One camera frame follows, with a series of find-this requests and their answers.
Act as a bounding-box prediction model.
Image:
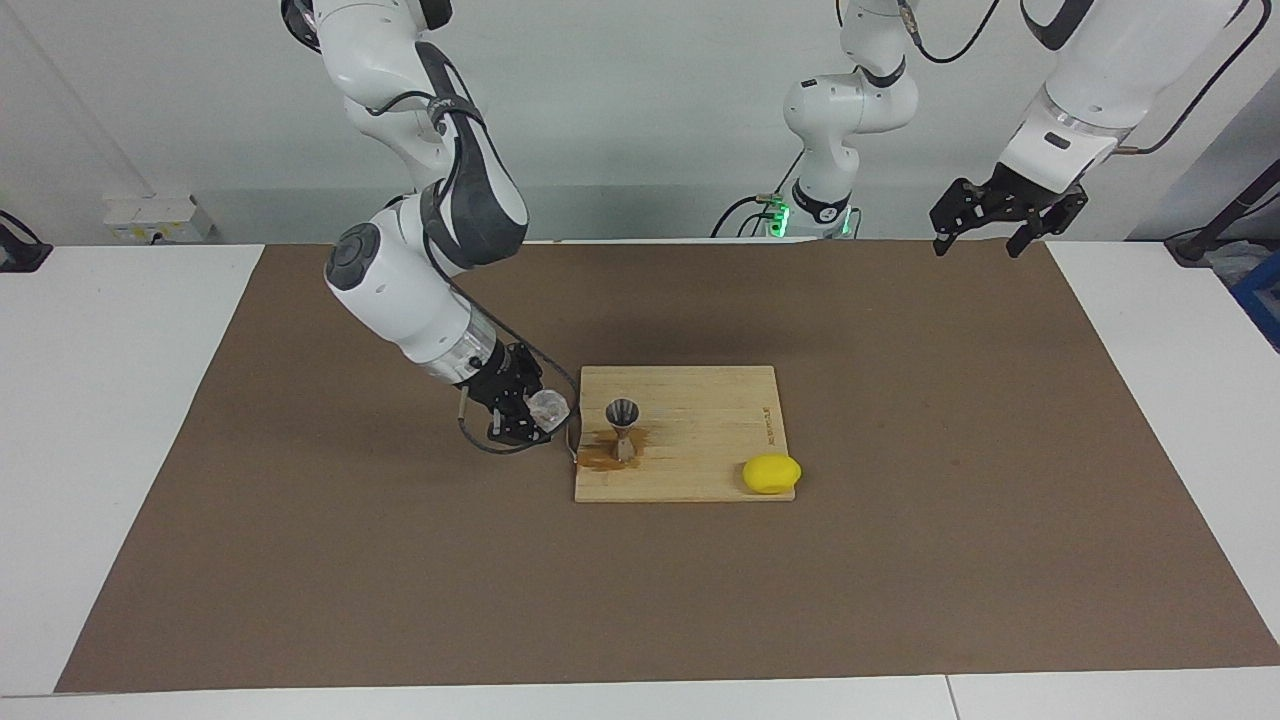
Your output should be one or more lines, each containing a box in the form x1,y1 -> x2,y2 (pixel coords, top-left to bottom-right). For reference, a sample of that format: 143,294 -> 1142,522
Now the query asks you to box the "blue crate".
1232,250 -> 1280,351

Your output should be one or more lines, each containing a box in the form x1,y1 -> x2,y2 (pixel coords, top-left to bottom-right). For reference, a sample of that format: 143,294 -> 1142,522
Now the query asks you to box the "yellow lemon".
742,454 -> 803,496

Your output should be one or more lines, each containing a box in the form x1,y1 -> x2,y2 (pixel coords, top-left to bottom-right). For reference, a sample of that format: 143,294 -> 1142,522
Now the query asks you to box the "white wall socket box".
105,195 -> 213,244

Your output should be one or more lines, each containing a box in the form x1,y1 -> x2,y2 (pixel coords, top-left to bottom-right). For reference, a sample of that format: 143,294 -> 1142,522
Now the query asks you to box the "small clear glass cup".
527,390 -> 571,433

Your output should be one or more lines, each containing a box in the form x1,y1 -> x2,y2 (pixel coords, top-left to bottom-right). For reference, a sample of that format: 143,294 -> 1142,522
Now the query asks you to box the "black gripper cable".
453,298 -> 583,457
895,0 -> 1271,158

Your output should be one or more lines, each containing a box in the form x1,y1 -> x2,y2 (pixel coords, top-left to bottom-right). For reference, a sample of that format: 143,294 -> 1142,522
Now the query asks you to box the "black clamp object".
0,210 -> 53,273

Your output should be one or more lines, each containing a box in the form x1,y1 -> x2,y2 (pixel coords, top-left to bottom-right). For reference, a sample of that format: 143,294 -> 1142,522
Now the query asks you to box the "black base cable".
712,150 -> 803,239

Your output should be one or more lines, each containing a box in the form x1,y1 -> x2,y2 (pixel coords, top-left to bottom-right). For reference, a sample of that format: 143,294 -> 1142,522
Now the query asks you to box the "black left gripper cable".
895,0 -> 1271,158

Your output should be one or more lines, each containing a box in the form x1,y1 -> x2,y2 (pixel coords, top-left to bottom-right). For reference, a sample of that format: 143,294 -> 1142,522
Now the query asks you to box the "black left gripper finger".
930,178 -> 1001,259
1005,198 -> 1088,259

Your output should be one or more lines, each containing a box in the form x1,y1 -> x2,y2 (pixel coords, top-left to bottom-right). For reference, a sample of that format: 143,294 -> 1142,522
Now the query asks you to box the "steel cocktail jigger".
605,397 -> 643,463

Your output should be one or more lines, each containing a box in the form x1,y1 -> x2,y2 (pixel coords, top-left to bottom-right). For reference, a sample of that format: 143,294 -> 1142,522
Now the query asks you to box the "bamboo cutting board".
566,365 -> 798,504

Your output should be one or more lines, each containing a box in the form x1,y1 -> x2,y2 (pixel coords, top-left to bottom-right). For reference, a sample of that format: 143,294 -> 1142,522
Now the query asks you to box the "brown table mat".
55,240 -> 1280,694

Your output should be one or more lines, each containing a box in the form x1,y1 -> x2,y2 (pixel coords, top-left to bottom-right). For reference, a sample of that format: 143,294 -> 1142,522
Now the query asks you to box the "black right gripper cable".
453,298 -> 583,457

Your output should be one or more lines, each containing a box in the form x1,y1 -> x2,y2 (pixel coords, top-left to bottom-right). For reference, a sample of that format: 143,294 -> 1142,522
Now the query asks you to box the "black stand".
1165,160 -> 1280,266

